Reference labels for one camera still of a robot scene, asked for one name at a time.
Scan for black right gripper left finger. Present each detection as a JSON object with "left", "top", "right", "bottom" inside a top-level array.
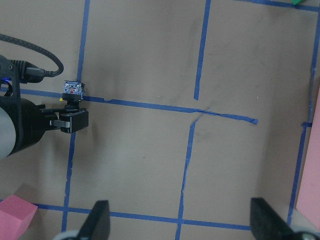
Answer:
[{"left": 77, "top": 200, "right": 111, "bottom": 240}]

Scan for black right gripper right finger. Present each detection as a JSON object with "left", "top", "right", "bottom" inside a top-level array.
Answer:
[{"left": 250, "top": 197, "right": 300, "bottom": 240}]

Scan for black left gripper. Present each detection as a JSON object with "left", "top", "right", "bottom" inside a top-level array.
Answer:
[{"left": 0, "top": 98, "right": 89, "bottom": 154}]

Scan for yellow push button switch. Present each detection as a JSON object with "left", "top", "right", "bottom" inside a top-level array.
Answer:
[{"left": 60, "top": 80, "right": 86, "bottom": 110}]

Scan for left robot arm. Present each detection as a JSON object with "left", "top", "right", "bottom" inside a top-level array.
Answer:
[{"left": 0, "top": 96, "right": 89, "bottom": 159}]

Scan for pink plastic tray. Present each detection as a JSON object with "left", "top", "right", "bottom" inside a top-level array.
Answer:
[{"left": 296, "top": 94, "right": 320, "bottom": 230}]

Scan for pink foam cube centre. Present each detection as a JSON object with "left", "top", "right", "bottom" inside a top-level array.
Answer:
[{"left": 0, "top": 195, "right": 38, "bottom": 240}]

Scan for green foam cube right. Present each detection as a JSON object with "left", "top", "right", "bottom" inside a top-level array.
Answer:
[{"left": 291, "top": 0, "right": 304, "bottom": 6}]

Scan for left camera cable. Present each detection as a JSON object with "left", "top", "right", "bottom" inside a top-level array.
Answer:
[{"left": 0, "top": 33, "right": 65, "bottom": 78}]

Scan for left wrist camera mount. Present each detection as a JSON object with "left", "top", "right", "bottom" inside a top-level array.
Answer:
[{"left": 0, "top": 55, "right": 45, "bottom": 105}]

